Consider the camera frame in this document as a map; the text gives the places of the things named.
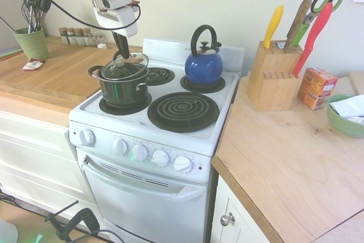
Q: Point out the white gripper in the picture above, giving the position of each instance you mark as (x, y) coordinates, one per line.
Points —
(119, 21)

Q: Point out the glass pot lid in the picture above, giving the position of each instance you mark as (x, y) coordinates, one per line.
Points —
(128, 68)

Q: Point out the black cooking pot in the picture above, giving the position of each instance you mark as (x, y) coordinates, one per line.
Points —
(122, 92)

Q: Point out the small clear shaker jar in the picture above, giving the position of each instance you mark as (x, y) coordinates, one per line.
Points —
(91, 41)

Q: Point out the small black coil burner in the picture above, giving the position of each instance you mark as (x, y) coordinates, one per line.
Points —
(187, 87)
(162, 75)

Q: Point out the large black coil burner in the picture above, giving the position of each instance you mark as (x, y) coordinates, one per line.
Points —
(106, 107)
(183, 112)

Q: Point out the black plastic ladle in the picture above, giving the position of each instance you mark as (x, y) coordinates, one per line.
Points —
(45, 4)

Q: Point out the green ribbed utensil cup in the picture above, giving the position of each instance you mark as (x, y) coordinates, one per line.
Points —
(32, 45)

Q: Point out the red white packet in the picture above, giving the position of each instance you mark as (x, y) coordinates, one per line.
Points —
(31, 65)

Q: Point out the white stove knob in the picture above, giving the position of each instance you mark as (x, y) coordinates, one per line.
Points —
(139, 152)
(159, 158)
(182, 164)
(120, 147)
(86, 137)

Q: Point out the green flat mat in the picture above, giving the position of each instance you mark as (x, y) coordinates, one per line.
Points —
(8, 51)

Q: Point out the silver metal rod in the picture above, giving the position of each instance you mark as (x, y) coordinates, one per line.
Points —
(8, 25)

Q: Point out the white drawer cabinet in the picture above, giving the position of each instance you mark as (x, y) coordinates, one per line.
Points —
(34, 157)

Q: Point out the wooden knife block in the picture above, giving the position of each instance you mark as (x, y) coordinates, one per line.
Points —
(273, 86)

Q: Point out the blue tag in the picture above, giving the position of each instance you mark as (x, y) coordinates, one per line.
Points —
(281, 45)

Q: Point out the white electric stove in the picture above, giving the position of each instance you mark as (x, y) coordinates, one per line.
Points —
(148, 206)

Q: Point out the black clamp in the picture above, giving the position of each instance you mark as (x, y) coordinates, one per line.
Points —
(82, 217)

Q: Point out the green black kitchen scissors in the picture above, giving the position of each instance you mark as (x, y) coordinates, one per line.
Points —
(301, 33)

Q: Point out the orange baking soda box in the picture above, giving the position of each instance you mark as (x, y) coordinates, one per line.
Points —
(315, 89)

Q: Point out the silver cabinet knob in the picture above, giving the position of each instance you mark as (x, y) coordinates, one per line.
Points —
(226, 219)

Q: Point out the white door cabinet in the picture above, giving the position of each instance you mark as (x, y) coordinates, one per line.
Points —
(236, 226)

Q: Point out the white rounded base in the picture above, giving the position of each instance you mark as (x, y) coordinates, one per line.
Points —
(7, 231)

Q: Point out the green ceramic bowl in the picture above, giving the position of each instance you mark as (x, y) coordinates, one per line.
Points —
(341, 125)

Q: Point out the white crumpled paper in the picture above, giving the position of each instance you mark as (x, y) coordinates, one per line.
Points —
(348, 106)

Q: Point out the wooden cutting board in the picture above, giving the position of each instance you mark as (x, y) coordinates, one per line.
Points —
(358, 82)

